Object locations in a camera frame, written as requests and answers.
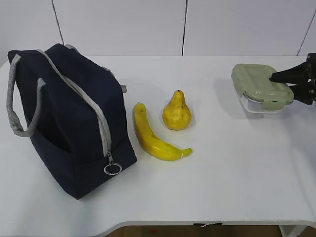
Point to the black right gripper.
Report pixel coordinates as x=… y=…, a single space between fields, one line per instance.
x=305 y=92

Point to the green lid glass container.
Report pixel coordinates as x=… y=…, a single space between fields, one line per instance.
x=257 y=93

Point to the yellow pear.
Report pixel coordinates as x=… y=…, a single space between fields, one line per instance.
x=176 y=114

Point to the yellow banana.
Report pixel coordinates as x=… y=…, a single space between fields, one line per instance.
x=150 y=142

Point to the navy blue lunch bag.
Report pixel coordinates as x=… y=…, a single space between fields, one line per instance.
x=74 y=113

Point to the white table leg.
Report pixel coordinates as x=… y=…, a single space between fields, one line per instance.
x=291 y=230

